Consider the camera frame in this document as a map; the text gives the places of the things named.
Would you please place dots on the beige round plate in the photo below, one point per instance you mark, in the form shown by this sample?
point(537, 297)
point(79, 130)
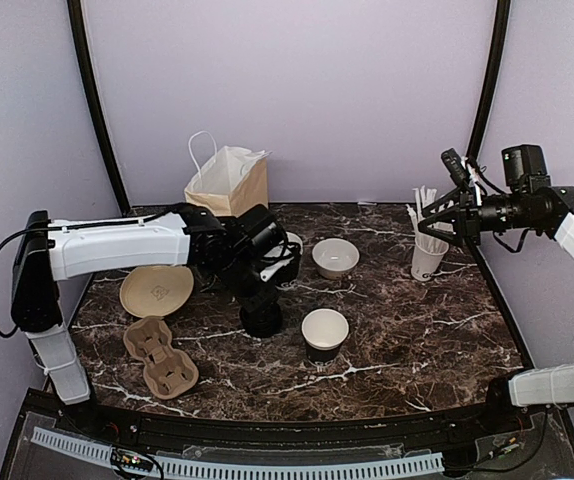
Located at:
point(156, 290)

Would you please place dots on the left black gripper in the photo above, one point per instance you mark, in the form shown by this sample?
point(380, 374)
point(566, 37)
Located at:
point(263, 298)

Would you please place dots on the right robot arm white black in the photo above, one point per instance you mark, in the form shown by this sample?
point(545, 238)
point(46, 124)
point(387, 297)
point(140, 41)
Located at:
point(553, 386)

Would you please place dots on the white cup holding straws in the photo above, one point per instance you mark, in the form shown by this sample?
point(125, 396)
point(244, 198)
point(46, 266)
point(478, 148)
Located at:
point(427, 256)

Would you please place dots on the brown paper bag white handles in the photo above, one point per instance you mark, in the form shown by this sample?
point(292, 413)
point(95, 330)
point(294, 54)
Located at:
point(231, 182)

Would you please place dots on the black right frame post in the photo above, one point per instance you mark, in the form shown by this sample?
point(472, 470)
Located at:
point(490, 79)

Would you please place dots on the black left frame post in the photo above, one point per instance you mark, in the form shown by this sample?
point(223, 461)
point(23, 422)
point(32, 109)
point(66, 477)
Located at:
point(95, 109)

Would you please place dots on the stack of black paper cups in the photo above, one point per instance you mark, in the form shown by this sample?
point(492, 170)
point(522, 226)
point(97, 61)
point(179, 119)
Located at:
point(287, 274)

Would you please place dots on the brown cardboard cup carrier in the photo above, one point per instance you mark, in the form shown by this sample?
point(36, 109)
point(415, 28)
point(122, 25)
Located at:
point(168, 372)

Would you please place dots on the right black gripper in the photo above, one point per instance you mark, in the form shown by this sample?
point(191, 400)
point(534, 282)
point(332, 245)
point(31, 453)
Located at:
point(464, 214)

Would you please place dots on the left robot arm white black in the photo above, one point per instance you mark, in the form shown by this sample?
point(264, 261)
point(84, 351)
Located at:
point(51, 251)

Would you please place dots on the white paper bowl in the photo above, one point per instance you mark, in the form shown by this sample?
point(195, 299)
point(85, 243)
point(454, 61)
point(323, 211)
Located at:
point(335, 258)

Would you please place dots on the black front table rail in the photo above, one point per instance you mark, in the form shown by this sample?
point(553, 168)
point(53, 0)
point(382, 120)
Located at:
point(454, 431)

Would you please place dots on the white slotted cable duct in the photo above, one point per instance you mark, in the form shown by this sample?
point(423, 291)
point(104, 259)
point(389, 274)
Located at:
point(134, 465)

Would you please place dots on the stack of black cup lids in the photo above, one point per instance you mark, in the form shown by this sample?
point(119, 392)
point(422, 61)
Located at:
point(262, 323)

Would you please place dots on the black frame post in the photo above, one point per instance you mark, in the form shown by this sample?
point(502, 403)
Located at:
point(490, 79)
point(95, 109)

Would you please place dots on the single black paper cup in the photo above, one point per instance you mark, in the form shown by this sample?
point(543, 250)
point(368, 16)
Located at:
point(324, 331)

